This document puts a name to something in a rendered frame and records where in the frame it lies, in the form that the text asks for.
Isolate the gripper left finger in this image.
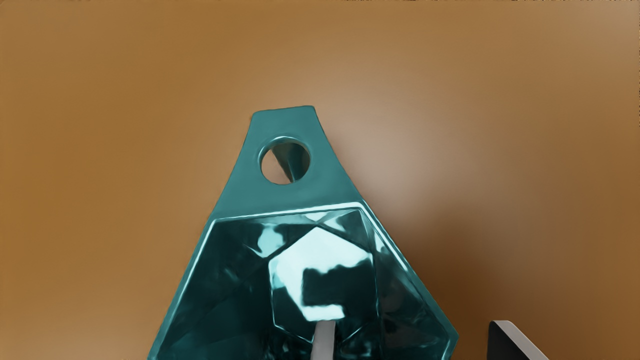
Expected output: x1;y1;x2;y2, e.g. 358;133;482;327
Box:
309;320;337;360

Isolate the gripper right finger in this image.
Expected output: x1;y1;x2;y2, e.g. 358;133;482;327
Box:
487;320;552;360

